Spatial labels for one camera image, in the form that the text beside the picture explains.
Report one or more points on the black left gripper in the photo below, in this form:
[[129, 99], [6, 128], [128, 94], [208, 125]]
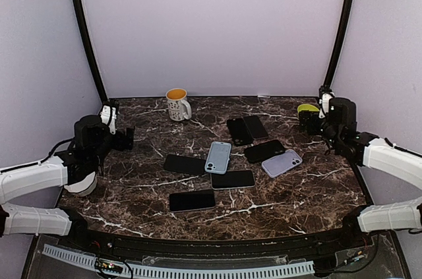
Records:
[[120, 145]]

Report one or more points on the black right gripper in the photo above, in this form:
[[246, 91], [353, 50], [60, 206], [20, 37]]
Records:
[[304, 118]]

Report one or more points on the purple phone with dark screen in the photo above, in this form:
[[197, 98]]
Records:
[[255, 127]]

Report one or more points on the black phone from ring case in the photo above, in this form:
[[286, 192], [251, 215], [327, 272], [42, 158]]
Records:
[[264, 151]]

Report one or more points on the silver phone with dark screen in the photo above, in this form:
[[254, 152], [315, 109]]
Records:
[[233, 180]]

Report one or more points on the pink phone with dark screen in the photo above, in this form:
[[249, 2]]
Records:
[[193, 200]]

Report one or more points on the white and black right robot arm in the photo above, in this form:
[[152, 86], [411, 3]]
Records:
[[334, 120]]

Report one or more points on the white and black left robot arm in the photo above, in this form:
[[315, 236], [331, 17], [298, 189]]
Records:
[[75, 169]]

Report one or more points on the green bowl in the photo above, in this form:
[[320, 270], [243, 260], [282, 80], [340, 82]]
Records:
[[307, 110]]

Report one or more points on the white fluted bowl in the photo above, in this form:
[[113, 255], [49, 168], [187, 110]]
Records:
[[84, 187]]

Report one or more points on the white patterned mug yellow inside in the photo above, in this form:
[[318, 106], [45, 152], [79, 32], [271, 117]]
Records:
[[177, 105]]

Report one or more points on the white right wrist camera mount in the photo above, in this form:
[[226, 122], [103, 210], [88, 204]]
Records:
[[325, 95]]

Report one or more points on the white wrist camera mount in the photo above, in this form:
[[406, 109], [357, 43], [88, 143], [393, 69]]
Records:
[[109, 114], [325, 95]]

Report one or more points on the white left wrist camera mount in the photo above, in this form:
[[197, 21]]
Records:
[[109, 114]]

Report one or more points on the black frame post right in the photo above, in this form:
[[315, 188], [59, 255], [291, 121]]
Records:
[[337, 48]]

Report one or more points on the black frame post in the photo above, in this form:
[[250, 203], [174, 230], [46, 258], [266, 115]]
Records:
[[89, 50], [337, 48]]

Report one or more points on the black front rail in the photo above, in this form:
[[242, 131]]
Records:
[[129, 247]]

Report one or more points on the white slotted cable duct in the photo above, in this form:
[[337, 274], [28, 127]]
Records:
[[120, 269]]

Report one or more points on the black frame post left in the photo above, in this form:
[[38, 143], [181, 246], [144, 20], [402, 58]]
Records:
[[89, 50]]

